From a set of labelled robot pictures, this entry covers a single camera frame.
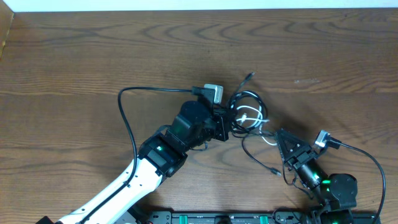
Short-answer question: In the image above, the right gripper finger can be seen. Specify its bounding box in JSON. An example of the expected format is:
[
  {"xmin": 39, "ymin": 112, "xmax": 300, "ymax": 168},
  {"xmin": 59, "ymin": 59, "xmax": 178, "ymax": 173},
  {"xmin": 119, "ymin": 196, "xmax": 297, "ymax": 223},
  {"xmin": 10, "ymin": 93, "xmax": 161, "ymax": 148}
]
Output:
[
  {"xmin": 276, "ymin": 129, "xmax": 311, "ymax": 152},
  {"xmin": 275, "ymin": 132, "xmax": 294, "ymax": 163}
]

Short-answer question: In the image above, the white usb cable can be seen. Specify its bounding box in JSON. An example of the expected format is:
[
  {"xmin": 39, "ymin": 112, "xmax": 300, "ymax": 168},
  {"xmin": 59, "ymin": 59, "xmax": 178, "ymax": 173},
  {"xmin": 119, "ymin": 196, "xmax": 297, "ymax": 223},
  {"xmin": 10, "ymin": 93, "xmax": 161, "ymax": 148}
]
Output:
[{"xmin": 235, "ymin": 105, "xmax": 278, "ymax": 147}]

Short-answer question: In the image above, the black usb cable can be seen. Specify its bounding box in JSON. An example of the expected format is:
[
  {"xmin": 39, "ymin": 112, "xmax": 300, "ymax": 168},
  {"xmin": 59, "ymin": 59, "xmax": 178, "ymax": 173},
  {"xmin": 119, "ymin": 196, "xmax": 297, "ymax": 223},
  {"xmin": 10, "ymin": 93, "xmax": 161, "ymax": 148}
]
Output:
[{"xmin": 228, "ymin": 72, "xmax": 295, "ymax": 187}]

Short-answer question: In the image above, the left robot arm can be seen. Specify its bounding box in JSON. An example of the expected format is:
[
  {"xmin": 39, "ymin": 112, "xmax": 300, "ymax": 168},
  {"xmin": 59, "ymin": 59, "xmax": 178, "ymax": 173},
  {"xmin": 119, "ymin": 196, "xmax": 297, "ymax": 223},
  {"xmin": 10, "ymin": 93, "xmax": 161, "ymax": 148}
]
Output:
[{"xmin": 58, "ymin": 101, "xmax": 237, "ymax": 224}]

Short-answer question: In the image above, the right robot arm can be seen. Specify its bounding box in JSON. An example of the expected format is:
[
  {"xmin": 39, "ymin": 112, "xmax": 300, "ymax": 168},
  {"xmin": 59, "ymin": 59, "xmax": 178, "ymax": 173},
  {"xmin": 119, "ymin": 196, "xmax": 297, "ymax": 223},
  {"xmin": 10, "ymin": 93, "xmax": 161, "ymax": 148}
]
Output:
[{"xmin": 275, "ymin": 129, "xmax": 358, "ymax": 217}]

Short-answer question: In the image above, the left camera black cable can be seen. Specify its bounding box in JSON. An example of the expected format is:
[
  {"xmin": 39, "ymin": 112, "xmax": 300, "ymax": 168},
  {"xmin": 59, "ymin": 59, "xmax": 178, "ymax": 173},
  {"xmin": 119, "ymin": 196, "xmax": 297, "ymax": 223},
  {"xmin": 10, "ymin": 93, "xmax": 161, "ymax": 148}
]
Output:
[{"xmin": 77, "ymin": 86, "xmax": 208, "ymax": 224}]

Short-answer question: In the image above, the camera black cable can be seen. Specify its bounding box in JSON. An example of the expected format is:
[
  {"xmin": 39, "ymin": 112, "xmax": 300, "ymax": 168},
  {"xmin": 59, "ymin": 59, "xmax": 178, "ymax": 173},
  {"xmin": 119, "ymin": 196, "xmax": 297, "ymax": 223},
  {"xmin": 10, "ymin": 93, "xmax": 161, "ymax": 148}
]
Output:
[
  {"xmin": 77, "ymin": 86, "xmax": 208, "ymax": 224},
  {"xmin": 326, "ymin": 137, "xmax": 387, "ymax": 224}
]

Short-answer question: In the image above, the right camera black cable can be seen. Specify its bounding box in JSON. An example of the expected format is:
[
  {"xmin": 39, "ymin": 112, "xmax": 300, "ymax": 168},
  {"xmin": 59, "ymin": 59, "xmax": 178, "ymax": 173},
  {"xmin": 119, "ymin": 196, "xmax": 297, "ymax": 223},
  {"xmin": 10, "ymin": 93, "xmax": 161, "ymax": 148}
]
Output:
[{"xmin": 326, "ymin": 137, "xmax": 387, "ymax": 224}]

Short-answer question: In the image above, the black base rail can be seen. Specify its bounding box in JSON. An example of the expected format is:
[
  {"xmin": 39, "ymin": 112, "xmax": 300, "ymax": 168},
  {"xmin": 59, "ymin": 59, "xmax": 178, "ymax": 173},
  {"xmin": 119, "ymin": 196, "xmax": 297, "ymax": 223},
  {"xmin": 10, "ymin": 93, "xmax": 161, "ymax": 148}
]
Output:
[{"xmin": 115, "ymin": 206, "xmax": 381, "ymax": 224}]

